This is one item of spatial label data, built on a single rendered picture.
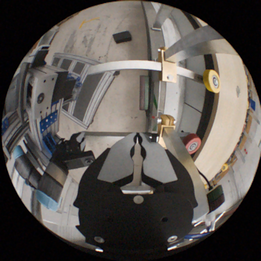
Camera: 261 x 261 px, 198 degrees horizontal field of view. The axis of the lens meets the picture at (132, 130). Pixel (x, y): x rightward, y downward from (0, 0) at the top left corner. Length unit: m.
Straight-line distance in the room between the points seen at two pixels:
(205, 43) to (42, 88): 0.35
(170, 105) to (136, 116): 0.73
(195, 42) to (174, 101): 0.45
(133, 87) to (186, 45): 0.99
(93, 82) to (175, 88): 0.79
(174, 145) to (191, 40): 0.23
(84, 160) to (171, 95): 0.51
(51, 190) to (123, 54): 1.26
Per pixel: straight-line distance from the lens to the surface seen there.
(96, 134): 0.33
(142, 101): 0.41
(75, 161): 0.27
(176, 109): 0.56
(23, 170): 0.36
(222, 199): 0.20
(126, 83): 1.11
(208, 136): 0.39
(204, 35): 0.15
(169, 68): 0.29
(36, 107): 0.30
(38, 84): 0.27
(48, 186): 0.26
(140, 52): 1.19
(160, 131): 0.28
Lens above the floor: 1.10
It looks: 59 degrees down
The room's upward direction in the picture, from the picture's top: 177 degrees counter-clockwise
